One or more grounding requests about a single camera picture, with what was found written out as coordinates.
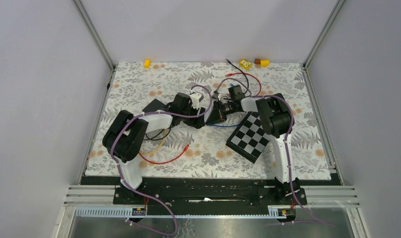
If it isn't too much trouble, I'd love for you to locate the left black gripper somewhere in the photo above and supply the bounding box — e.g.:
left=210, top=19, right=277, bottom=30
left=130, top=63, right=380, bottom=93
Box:
left=180, top=102, right=205, bottom=128

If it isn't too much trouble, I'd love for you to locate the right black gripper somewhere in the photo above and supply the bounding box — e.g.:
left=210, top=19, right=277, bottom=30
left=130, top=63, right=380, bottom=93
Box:
left=206, top=100, right=236, bottom=126

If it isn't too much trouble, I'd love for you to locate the blue ethernet cable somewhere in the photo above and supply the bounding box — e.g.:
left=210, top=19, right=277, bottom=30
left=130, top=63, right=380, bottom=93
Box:
left=207, top=84, right=242, bottom=129

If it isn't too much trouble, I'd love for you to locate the black router box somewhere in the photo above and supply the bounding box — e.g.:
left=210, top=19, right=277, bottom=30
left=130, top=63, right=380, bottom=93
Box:
left=142, top=99, right=169, bottom=113

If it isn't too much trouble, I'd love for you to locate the black ethernet cable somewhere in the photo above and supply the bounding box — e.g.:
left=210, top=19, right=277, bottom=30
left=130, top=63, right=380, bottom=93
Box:
left=225, top=59, right=251, bottom=89

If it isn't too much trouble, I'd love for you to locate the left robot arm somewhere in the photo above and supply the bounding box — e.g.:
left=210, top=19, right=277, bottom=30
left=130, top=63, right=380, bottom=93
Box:
left=102, top=92, right=210, bottom=204

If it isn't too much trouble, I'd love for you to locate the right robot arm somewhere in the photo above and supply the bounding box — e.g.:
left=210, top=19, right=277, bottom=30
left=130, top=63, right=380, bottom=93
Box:
left=205, top=85, right=300, bottom=204

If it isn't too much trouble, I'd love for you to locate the checkered chess board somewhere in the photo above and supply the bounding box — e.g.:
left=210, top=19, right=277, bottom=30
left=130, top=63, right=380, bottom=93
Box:
left=226, top=112, right=271, bottom=163

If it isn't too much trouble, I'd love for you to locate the yellow block left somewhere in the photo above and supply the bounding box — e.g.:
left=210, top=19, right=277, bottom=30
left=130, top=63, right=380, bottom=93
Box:
left=143, top=59, right=151, bottom=69

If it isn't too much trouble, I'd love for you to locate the yellow block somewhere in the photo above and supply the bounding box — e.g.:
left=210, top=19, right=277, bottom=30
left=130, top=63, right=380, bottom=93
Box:
left=260, top=59, right=270, bottom=67
left=143, top=59, right=151, bottom=69

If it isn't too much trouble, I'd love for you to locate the yellow patterned cube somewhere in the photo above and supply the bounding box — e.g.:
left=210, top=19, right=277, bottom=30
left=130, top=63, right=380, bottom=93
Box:
left=239, top=59, right=253, bottom=70

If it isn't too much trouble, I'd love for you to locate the yellow block right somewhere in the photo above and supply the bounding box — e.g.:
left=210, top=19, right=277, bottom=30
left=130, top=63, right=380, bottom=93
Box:
left=260, top=59, right=270, bottom=67

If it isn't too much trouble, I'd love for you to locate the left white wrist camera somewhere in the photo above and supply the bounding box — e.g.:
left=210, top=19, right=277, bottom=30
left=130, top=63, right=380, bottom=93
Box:
left=189, top=92, right=204, bottom=109

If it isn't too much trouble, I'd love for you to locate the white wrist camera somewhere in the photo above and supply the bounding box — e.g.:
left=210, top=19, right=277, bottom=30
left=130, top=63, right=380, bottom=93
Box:
left=212, top=90, right=228, bottom=102
left=189, top=92, right=204, bottom=109

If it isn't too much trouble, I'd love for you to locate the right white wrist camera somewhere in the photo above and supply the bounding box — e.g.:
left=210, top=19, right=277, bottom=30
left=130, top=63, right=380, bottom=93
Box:
left=212, top=90, right=228, bottom=102

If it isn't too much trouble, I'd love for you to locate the black looped cable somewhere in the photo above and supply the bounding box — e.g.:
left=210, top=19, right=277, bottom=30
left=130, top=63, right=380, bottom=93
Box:
left=141, top=128, right=172, bottom=141

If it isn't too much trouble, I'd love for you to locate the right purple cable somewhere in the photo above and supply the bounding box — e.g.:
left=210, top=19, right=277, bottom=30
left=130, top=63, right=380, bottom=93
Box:
left=213, top=77, right=334, bottom=227

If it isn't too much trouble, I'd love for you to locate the purple cable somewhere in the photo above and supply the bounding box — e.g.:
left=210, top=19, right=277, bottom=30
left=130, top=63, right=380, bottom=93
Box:
left=109, top=84, right=213, bottom=237
left=213, top=77, right=334, bottom=227

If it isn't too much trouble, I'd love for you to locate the yellow ethernet cable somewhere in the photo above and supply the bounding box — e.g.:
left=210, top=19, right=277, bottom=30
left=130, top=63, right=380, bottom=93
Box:
left=139, top=128, right=168, bottom=156

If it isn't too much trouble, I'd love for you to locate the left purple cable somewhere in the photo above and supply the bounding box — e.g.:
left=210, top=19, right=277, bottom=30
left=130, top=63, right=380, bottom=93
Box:
left=109, top=84, right=213, bottom=237

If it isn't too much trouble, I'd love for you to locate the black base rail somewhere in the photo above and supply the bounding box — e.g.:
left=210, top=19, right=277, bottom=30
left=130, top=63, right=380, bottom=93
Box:
left=80, top=177, right=341, bottom=217

